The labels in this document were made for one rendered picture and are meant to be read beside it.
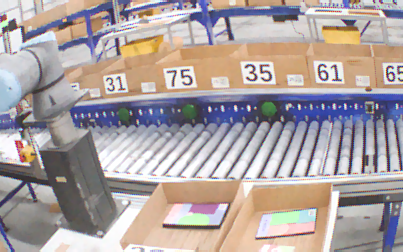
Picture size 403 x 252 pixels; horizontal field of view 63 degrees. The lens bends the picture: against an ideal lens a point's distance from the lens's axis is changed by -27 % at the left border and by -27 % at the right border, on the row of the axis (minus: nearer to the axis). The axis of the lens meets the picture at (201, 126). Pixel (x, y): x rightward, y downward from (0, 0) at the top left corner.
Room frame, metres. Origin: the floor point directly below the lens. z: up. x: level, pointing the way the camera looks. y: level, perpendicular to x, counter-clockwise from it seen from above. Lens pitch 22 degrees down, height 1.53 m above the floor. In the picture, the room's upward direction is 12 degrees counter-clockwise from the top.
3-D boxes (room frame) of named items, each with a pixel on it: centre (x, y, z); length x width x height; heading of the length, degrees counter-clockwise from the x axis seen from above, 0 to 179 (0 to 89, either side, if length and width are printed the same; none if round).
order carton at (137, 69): (2.35, 0.27, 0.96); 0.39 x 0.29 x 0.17; 63
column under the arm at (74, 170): (1.27, 0.48, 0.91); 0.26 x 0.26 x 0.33; 66
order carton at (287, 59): (2.00, -0.43, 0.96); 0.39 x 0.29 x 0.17; 63
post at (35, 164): (1.88, 0.95, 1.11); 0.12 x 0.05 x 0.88; 63
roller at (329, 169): (1.45, -0.53, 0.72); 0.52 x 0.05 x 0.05; 153
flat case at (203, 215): (1.14, 0.07, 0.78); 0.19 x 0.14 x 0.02; 69
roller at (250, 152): (1.62, -0.18, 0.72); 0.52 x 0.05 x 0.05; 153
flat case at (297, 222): (0.98, -0.20, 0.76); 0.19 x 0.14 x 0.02; 71
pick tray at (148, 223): (1.06, 0.11, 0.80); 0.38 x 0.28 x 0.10; 159
